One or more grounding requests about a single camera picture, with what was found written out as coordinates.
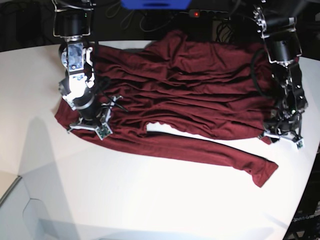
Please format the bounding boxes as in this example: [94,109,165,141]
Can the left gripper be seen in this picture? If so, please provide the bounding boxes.
[258,109,303,144]

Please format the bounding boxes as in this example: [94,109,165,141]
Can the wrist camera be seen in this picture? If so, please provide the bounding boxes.
[94,122,113,141]
[295,138,305,150]

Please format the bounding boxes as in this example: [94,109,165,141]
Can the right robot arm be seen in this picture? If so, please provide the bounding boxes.
[52,0,124,140]

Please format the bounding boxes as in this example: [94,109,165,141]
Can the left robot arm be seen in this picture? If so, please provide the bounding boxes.
[250,0,309,150]

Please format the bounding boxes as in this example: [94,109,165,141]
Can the black power strip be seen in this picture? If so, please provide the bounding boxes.
[188,9,229,19]

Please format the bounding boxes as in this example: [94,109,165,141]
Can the blue box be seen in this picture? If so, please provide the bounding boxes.
[120,0,191,10]

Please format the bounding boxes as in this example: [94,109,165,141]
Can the maroon t-shirt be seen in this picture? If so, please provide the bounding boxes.
[53,29,301,188]

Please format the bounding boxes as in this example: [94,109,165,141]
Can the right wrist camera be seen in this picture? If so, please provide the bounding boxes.
[94,122,113,141]

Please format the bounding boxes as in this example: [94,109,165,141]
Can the black cables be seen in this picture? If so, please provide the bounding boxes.
[106,4,176,33]

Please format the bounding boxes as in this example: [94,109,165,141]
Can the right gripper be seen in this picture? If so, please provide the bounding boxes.
[67,95,128,133]

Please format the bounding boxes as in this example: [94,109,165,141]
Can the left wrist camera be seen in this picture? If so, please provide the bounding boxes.
[295,138,305,150]

